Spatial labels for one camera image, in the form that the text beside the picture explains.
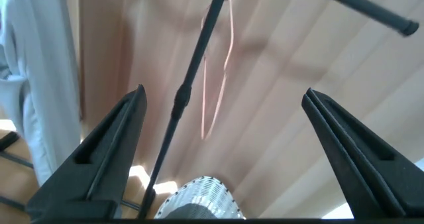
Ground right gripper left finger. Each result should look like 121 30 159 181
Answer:
26 84 148 220

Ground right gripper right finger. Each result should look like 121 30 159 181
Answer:
301 87 424 219

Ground pale grey shorts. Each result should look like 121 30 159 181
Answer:
0 0 83 188

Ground white laundry basket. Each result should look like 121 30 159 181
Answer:
154 176 247 220

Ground pink clothes hanger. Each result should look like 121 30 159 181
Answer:
200 0 238 141

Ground black clothes rack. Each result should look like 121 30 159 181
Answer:
0 0 420 220

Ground beige curtain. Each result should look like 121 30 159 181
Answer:
64 0 424 219

